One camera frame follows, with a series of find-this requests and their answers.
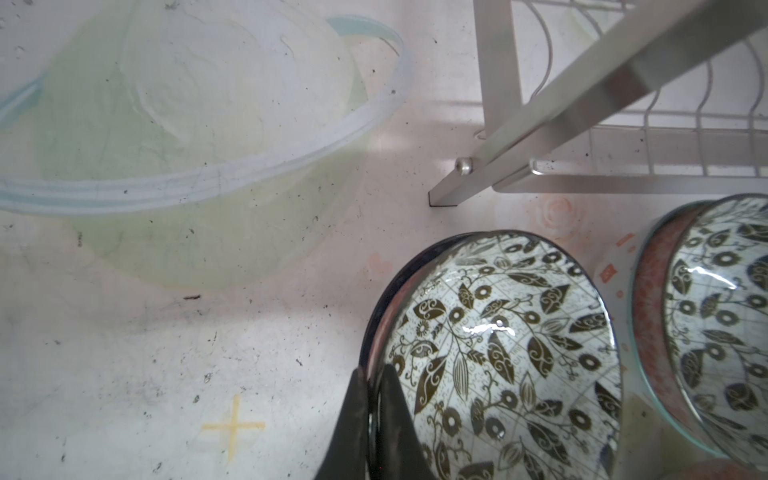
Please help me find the black white floral bowl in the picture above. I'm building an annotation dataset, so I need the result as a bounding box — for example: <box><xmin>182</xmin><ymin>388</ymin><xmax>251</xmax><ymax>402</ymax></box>
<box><xmin>360</xmin><ymin>230</ymin><xmax>622</xmax><ymax>479</ymax></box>
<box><xmin>594</xmin><ymin>193</ymin><xmax>767</xmax><ymax>472</ymax></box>

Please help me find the two-tier steel dish rack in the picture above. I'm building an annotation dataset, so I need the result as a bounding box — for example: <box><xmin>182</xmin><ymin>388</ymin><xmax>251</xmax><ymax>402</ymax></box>
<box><xmin>429</xmin><ymin>1</ymin><xmax>767</xmax><ymax>207</ymax></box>

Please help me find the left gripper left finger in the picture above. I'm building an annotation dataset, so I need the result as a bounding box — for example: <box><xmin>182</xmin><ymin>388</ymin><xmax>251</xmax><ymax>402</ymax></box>
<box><xmin>315</xmin><ymin>367</ymin><xmax>369</xmax><ymax>480</ymax></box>

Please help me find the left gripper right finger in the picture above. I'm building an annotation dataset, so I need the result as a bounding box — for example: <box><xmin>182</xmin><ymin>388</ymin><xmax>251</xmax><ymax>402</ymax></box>
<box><xmin>375</xmin><ymin>364</ymin><xmax>435</xmax><ymax>479</ymax></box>

